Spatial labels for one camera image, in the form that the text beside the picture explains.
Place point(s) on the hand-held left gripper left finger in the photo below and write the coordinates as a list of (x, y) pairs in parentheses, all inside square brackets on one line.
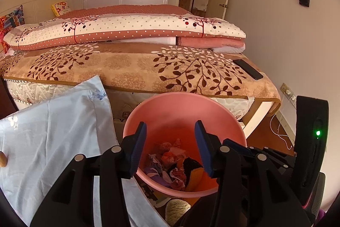
[(138, 152)]

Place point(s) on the beige textured cushion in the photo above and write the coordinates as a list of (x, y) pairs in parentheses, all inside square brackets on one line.
[(176, 212)]

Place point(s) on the yellow snack wrapper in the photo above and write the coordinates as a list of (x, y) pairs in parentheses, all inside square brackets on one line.
[(198, 176)]

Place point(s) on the orange wrapper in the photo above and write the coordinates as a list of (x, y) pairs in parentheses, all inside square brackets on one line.
[(170, 157)]

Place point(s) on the white quilted mattress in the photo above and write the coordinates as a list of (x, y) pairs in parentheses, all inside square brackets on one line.
[(53, 90)]

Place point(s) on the colourful patterned pillow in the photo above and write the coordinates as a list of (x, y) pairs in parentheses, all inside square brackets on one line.
[(12, 21)]

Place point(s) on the dark wooden nightstand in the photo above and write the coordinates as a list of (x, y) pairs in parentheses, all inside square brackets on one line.
[(6, 99)]

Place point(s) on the wall socket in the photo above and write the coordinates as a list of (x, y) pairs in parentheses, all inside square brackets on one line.
[(284, 87)]

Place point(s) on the clothes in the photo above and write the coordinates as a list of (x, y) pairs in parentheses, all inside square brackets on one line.
[(156, 171)]

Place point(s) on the bed with brown leaf blanket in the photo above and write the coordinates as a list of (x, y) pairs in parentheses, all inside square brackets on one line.
[(259, 112)]

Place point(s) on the light blue floral cloth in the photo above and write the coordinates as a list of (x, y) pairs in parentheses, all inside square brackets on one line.
[(53, 136)]

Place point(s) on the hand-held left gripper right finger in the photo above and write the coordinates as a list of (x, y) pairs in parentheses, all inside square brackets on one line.
[(204, 152)]

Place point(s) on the black smartphone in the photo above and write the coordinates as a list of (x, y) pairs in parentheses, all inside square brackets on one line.
[(248, 69)]

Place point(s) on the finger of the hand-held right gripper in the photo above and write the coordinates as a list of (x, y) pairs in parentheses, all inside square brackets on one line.
[(239, 147), (281, 160)]

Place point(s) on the black foam fruit net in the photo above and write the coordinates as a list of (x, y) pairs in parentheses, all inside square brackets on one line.
[(191, 165)]

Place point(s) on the brown leaf-print blanket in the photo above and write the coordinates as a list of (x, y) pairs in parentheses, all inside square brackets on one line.
[(132, 67)]

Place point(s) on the pink plastic bin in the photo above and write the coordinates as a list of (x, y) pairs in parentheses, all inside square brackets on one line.
[(170, 110)]

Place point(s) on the red floral wrapper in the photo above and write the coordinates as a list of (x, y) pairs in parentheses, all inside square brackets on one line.
[(178, 179)]

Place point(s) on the yellow floral pillow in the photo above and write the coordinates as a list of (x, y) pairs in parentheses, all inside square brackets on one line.
[(61, 7)]

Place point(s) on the polka-dot tree-print quilt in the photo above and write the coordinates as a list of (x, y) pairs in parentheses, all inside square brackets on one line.
[(132, 27)]

